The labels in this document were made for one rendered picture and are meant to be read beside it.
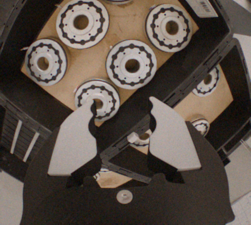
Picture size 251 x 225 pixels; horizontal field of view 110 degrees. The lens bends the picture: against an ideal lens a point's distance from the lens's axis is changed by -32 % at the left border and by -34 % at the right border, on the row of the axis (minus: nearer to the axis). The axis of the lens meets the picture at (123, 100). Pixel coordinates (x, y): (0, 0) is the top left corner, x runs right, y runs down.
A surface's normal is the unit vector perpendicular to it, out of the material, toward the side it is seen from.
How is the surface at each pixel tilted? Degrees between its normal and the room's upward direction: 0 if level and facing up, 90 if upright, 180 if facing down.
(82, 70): 0
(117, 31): 0
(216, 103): 0
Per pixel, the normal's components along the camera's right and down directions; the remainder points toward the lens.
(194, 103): 0.09, 0.47
